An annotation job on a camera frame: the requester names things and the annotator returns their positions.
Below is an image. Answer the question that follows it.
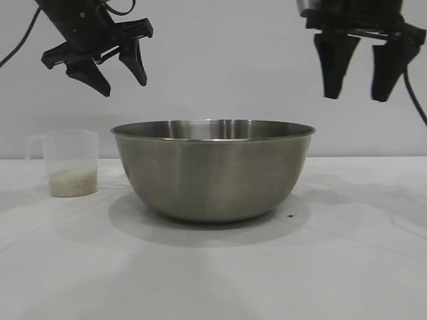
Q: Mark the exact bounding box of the long black left arm cable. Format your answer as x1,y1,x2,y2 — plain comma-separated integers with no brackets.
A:
0,5,43,67

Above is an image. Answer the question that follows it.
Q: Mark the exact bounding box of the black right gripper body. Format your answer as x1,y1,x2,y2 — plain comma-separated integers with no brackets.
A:
302,0,427,47

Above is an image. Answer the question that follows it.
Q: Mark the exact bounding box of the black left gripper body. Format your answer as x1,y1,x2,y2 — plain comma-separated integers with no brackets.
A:
35,0,155,71

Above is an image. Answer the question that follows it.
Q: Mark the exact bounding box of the short black looped cable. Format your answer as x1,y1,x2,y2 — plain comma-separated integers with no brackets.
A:
103,0,136,17

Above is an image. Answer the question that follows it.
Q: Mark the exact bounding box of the stainless steel mixing bowl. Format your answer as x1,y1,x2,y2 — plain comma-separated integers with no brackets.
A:
109,118,317,223

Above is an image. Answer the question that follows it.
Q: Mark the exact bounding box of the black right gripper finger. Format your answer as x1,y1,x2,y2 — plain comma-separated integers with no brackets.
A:
370,42,420,102
313,32,362,100

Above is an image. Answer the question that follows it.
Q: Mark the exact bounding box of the white rice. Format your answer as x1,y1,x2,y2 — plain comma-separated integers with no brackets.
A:
49,168,98,197

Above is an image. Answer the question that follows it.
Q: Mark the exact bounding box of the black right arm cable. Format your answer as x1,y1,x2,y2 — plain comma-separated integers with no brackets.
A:
402,65,427,127

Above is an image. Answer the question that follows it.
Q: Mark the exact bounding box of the clear plastic measuring cup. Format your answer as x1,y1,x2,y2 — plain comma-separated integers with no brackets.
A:
26,129,100,198

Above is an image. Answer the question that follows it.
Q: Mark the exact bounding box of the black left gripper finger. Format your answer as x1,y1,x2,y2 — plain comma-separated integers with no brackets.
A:
65,59,112,98
118,41,149,87

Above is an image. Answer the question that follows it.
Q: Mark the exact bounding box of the white tablecloth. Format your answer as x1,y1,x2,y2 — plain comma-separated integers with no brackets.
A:
0,156,427,320

